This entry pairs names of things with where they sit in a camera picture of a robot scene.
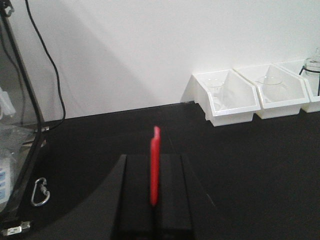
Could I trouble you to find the left white storage bin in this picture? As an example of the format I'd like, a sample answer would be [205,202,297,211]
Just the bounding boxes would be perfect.
[180,69,261,127]

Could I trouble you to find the black cable on wall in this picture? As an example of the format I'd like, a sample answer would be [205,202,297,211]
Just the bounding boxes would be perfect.
[24,0,67,131]

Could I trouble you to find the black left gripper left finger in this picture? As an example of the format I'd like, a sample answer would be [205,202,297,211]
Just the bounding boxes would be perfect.
[110,154,154,240]

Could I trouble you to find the middle white storage bin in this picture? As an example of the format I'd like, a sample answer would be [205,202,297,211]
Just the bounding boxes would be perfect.
[234,63,310,120]

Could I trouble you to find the silver carabiner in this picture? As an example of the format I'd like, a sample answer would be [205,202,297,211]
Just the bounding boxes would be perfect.
[30,177,51,208]

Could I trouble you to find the clear plastic enclosure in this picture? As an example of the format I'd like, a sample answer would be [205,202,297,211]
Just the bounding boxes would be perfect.
[0,0,43,240]

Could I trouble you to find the red plastic spoon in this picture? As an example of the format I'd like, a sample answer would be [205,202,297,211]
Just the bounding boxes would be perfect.
[150,126,161,207]

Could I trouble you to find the round glass flask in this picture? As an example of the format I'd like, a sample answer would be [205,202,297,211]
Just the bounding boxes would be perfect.
[303,47,320,72]

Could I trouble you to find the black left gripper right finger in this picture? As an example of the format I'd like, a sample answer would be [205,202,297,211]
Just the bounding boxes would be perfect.
[155,154,194,240]

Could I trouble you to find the white storage bin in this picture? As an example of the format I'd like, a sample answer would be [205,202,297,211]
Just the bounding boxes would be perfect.
[276,59,320,113]
[180,69,261,127]
[234,63,310,120]

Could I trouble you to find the right white storage bin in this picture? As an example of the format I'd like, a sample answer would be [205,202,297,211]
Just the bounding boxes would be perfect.
[276,59,320,113]

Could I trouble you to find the black wire tripod stand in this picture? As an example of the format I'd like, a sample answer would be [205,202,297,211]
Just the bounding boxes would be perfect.
[299,65,320,97]

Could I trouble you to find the glass funnel in middle bin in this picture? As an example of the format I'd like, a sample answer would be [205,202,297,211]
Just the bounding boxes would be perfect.
[255,76,289,103]

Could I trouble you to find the glass beaker in left bin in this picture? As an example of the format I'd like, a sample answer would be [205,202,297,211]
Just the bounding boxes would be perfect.
[206,78,224,110]

